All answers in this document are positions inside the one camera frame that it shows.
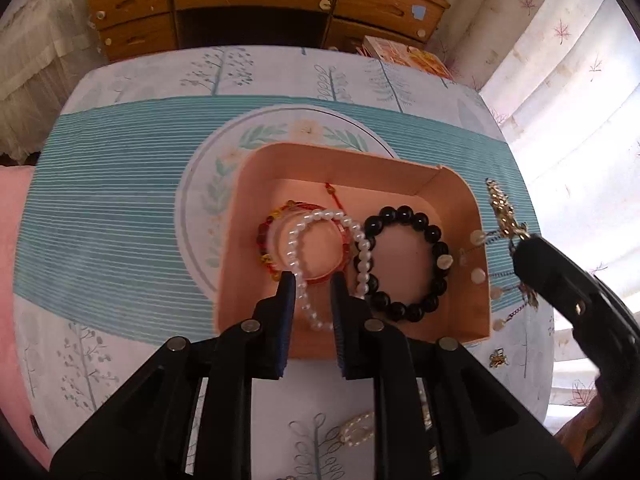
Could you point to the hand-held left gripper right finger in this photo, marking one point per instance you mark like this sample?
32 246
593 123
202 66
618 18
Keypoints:
338 330

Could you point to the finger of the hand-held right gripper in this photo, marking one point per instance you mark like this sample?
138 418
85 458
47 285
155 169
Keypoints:
542 270

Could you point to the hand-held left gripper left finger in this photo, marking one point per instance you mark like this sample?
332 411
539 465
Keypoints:
286 325

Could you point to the pink storage box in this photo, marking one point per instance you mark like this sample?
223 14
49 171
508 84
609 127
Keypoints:
400 185

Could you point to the person's right hand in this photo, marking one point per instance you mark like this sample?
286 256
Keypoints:
575 435

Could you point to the small gold earring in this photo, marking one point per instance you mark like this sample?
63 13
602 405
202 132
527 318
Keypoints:
498 358

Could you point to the leaf print curtain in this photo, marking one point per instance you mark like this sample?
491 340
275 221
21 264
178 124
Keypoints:
550 85

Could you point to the pink blanket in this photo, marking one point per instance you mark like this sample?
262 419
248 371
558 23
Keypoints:
12 260

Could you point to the blue sticker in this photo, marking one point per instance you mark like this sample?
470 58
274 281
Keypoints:
419 11

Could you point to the lace covered piano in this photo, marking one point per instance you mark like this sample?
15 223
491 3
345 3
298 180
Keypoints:
40 60

